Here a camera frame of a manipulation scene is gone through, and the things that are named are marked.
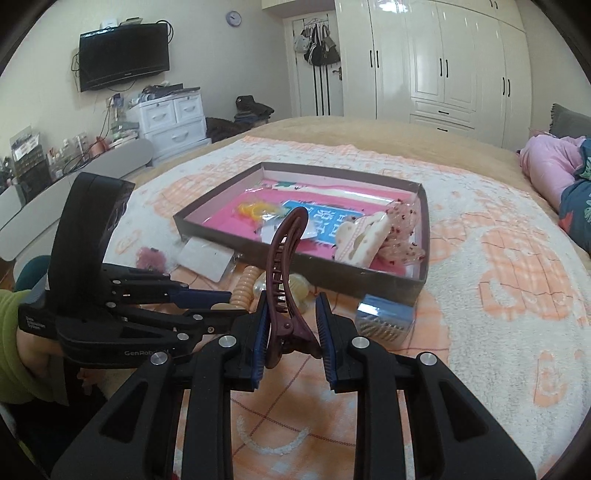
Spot translucent yellow hair clip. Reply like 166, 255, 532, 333
253, 272, 311, 311

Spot grey desk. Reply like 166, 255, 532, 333
0, 138, 154, 261

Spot pink book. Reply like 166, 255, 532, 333
203, 181, 419, 278

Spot blue floral quilt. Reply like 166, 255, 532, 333
558, 138, 591, 256

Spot pink pillow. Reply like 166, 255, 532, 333
517, 134, 587, 213

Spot white door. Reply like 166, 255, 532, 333
283, 11, 345, 118

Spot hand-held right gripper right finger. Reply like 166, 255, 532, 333
315, 293, 536, 480

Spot peach spiral hair tie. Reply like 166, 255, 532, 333
211, 265, 260, 311

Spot pile of dark clothes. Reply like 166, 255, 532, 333
233, 95, 274, 125

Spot white glossy wardrobe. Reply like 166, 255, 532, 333
262, 0, 532, 151

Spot brown cardboard box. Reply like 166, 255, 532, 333
173, 161, 431, 308

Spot person's left forearm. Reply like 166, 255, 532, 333
0, 288, 61, 407

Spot clear cosmetics organiser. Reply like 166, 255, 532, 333
0, 126, 52, 204

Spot white card packet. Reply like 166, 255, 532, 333
177, 237, 235, 282

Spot teal cloth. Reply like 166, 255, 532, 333
14, 256, 51, 292

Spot person's left hand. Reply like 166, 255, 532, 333
17, 330, 100, 396

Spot orange and white printed blanket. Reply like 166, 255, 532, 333
99, 136, 585, 480

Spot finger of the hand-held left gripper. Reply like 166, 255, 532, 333
115, 306, 250, 334
104, 265, 232, 309

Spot pink fuzzy hair accessory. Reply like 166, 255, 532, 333
136, 247, 169, 271

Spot brown hair claw clip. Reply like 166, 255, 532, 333
263, 207, 322, 370

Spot bags hanging on door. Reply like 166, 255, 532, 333
294, 23, 341, 65

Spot dark bag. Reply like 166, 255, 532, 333
205, 117, 245, 144

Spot black wall television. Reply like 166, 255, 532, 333
78, 21, 170, 93

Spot grey quilted headboard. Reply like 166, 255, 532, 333
549, 104, 591, 139

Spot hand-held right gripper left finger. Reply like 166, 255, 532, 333
50, 291, 273, 480

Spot cream claw clip with bow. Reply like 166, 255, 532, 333
333, 200, 426, 269

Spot yellow hair ties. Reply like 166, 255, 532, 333
238, 200, 280, 220

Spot white plastic drawer cabinet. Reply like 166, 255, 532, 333
127, 90, 207, 167

